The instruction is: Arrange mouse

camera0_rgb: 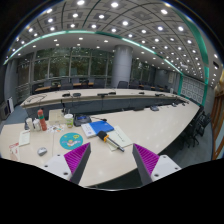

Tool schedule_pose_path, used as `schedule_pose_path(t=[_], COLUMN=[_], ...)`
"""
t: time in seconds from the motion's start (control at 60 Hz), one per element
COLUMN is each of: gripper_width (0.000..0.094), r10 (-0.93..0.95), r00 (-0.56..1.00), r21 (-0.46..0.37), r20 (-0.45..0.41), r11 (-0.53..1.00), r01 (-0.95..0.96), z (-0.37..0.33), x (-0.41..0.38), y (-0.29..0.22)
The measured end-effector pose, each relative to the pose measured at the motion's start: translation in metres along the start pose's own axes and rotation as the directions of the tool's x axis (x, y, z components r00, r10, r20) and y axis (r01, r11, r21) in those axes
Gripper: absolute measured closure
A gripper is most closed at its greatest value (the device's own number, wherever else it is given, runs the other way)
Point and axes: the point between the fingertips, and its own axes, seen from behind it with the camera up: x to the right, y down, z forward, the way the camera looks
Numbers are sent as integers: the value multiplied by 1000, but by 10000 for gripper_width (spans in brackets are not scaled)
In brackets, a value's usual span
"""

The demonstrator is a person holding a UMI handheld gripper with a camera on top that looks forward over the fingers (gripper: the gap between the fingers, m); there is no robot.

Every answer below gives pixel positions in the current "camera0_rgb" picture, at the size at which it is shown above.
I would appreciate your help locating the beige paper sheet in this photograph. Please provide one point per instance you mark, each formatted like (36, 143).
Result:
(120, 137)

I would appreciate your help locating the white booklet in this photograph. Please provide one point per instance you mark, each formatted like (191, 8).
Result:
(88, 130)

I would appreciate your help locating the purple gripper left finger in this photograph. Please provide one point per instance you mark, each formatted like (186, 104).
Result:
(71, 165)

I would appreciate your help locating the white small bottle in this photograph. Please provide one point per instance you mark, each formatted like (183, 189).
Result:
(36, 124)

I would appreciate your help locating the black desk phone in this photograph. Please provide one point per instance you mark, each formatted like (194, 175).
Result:
(83, 119)

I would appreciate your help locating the green paper cup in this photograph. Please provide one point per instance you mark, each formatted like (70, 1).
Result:
(69, 120)

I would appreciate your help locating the long far conference desk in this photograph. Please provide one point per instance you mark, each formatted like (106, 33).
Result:
(92, 100)

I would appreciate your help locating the colourful sticker sheet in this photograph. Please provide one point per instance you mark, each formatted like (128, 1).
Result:
(56, 128)

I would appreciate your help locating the orange and black tool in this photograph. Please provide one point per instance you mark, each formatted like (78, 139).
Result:
(105, 137)

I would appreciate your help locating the red bottle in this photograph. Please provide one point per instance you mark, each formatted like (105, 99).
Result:
(42, 120)

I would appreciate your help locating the grey round pillar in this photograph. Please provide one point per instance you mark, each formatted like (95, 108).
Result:
(122, 63)

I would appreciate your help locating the white notepad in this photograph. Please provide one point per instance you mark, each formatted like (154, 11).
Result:
(24, 138)

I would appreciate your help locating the blue book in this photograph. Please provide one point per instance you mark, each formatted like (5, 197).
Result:
(101, 126)

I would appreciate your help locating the red and white leaflet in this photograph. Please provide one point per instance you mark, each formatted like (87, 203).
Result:
(14, 152)

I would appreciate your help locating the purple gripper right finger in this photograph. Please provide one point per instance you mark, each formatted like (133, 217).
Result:
(151, 166)

